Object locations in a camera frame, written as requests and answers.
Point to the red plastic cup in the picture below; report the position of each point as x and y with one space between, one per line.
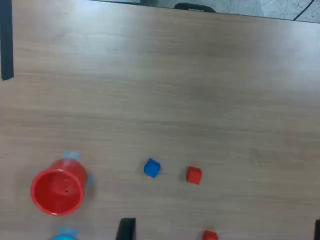
45 180

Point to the black curved floor object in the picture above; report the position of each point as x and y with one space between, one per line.
185 6

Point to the red cube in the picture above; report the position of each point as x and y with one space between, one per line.
193 175
210 235

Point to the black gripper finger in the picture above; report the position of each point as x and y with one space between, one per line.
317 231
126 230

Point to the black tape strip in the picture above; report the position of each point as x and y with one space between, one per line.
6 37

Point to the blue tape piece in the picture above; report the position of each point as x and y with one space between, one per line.
90 180
67 231
71 155

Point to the blue cube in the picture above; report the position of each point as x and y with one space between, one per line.
152 168

